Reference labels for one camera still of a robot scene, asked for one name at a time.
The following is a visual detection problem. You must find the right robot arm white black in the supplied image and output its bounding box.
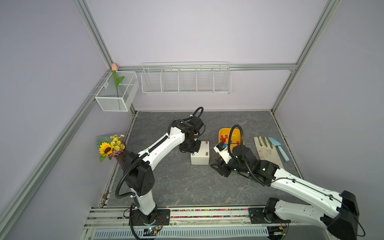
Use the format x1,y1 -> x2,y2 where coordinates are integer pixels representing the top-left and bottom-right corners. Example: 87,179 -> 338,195
211,125 -> 363,240

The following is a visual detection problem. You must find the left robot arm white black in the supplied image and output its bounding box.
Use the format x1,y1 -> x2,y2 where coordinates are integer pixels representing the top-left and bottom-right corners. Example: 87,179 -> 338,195
115,107 -> 205,225

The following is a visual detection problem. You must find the white box with screws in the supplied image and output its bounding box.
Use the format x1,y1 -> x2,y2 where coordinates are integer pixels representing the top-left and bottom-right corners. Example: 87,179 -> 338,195
191,141 -> 210,166

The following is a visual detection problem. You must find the red sleeves pile in tray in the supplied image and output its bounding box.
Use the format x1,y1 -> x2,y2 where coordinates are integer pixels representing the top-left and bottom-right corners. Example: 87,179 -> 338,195
219,135 -> 241,145

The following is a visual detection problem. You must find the yellow plastic tray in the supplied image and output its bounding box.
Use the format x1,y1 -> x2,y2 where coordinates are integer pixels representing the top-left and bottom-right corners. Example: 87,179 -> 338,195
219,128 -> 241,151

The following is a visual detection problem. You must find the beige cloth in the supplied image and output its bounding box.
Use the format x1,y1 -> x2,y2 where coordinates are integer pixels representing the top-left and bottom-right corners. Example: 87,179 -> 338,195
254,136 -> 284,169

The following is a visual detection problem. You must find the light blue spatula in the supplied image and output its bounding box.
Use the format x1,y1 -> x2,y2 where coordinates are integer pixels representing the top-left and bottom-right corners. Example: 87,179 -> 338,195
268,137 -> 290,162

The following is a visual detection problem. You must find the sunflower bouquet in vase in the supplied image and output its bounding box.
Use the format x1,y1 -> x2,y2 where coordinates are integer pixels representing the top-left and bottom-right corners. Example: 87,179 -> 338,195
97,135 -> 129,170

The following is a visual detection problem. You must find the small white mesh basket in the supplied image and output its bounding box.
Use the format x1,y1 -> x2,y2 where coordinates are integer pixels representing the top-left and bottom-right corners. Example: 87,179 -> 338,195
95,71 -> 140,112

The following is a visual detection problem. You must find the artificial pink tulip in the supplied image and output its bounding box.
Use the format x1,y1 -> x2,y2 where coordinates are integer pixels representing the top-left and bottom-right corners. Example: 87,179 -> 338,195
111,63 -> 125,98

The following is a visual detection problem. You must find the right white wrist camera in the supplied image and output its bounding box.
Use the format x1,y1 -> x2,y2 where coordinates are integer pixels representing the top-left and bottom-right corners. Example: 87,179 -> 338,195
214,142 -> 232,164

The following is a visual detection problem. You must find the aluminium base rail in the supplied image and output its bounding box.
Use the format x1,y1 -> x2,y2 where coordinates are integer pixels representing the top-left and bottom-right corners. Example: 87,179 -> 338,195
84,202 -> 325,229

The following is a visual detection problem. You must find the long white wire basket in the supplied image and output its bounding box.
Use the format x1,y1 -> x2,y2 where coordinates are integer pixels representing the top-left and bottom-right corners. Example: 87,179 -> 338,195
142,62 -> 232,95

